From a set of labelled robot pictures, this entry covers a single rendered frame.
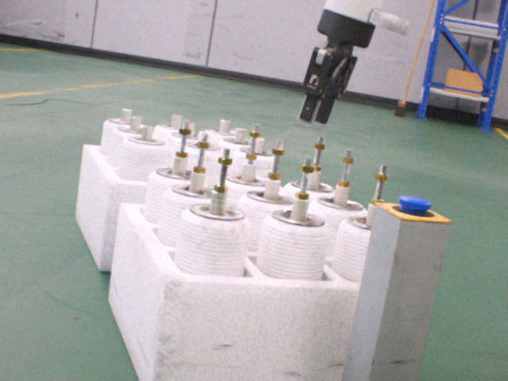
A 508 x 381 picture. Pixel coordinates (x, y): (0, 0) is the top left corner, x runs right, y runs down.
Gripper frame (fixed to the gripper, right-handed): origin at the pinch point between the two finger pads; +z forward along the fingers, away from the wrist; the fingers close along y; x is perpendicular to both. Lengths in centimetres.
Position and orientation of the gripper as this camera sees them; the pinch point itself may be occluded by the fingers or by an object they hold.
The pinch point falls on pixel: (315, 114)
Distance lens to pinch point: 110.6
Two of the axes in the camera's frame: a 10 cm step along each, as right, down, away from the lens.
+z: -3.2, 9.2, 2.4
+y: -3.7, 1.1, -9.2
